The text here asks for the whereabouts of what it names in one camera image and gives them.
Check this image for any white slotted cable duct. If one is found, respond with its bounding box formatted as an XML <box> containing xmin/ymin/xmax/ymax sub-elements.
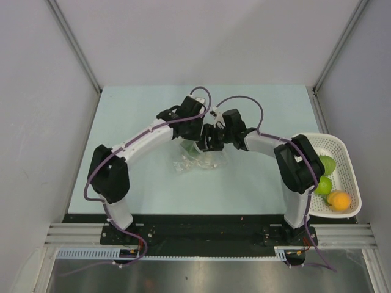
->
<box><xmin>56</xmin><ymin>246</ymin><xmax>306</xmax><ymax>263</ymax></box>

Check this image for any aluminium corner post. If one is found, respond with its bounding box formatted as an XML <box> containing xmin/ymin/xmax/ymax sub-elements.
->
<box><xmin>313</xmin><ymin>0</ymin><xmax>370</xmax><ymax>92</ymax></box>
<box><xmin>45</xmin><ymin>0</ymin><xmax>103</xmax><ymax>95</ymax></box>

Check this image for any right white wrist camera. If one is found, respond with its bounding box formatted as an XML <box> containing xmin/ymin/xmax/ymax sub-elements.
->
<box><xmin>210</xmin><ymin>107</ymin><xmax>225</xmax><ymax>128</ymax></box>

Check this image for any light green fake fruit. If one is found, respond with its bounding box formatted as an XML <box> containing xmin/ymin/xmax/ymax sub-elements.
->
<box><xmin>319</xmin><ymin>155</ymin><xmax>336</xmax><ymax>176</ymax></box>

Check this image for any green fake apple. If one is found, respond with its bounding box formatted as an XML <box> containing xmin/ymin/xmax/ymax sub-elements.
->
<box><xmin>315</xmin><ymin>176</ymin><xmax>332</xmax><ymax>196</ymax></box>

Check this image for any dark green fake pepper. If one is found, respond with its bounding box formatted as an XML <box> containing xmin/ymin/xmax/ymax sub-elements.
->
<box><xmin>187</xmin><ymin>145</ymin><xmax>199</xmax><ymax>156</ymax></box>

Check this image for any aluminium frame rail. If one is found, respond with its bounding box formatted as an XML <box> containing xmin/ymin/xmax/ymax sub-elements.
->
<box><xmin>45</xmin><ymin>223</ymin><xmax>377</xmax><ymax>249</ymax></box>

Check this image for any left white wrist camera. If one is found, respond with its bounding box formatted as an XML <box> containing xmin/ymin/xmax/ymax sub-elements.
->
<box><xmin>190</xmin><ymin>95</ymin><xmax>206</xmax><ymax>105</ymax></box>

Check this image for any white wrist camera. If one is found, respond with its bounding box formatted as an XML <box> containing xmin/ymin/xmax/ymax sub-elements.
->
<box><xmin>190</xmin><ymin>95</ymin><xmax>206</xmax><ymax>105</ymax></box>
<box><xmin>210</xmin><ymin>107</ymin><xmax>225</xmax><ymax>128</ymax></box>

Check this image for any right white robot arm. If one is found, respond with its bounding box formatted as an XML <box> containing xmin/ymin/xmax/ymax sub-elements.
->
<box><xmin>196</xmin><ymin>109</ymin><xmax>325</xmax><ymax>245</ymax></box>

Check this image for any right aluminium corner post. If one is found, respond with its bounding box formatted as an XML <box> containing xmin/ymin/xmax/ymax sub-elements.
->
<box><xmin>313</xmin><ymin>0</ymin><xmax>370</xmax><ymax>92</ymax></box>

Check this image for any white perforated plastic basket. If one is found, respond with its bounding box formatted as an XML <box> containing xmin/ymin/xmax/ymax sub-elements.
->
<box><xmin>304</xmin><ymin>132</ymin><xmax>362</xmax><ymax>219</ymax></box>

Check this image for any clear polka dot zip bag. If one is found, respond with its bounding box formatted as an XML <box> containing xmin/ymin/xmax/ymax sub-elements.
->
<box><xmin>170</xmin><ymin>139</ymin><xmax>228</xmax><ymax>173</ymax></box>

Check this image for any left aluminium corner post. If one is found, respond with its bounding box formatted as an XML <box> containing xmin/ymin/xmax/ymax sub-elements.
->
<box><xmin>45</xmin><ymin>0</ymin><xmax>103</xmax><ymax>95</ymax></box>

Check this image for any orange fake fruit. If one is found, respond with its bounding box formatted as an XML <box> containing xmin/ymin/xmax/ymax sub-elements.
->
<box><xmin>323</xmin><ymin>190</ymin><xmax>351</xmax><ymax>212</ymax></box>

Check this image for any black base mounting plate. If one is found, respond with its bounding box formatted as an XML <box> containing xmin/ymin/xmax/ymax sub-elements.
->
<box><xmin>64</xmin><ymin>214</ymin><xmax>318</xmax><ymax>265</ymax></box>

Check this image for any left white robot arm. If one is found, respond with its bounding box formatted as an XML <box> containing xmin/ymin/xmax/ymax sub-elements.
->
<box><xmin>84</xmin><ymin>95</ymin><xmax>208</xmax><ymax>244</ymax></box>

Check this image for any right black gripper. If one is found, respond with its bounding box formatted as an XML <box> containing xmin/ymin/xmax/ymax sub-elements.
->
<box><xmin>194</xmin><ymin>123</ymin><xmax>235</xmax><ymax>151</ymax></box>

